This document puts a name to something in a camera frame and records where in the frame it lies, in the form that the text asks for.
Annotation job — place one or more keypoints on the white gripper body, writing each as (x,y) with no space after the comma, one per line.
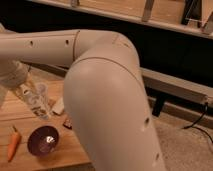
(12,73)

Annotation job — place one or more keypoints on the clear plastic bottle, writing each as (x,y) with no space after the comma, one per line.
(37,100)

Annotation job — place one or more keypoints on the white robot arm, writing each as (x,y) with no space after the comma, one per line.
(104,92)

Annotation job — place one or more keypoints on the dark purple ceramic bowl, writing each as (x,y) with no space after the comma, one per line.
(43,140)

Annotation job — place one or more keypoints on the beige sponge block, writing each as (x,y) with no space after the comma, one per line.
(58,107)

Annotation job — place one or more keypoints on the orange carrot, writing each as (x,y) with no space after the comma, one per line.
(14,142)

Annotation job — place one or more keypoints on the wooden shelf frame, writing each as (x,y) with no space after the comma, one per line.
(165,14)

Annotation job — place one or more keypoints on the metal floor rail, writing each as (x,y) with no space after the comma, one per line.
(166,87)

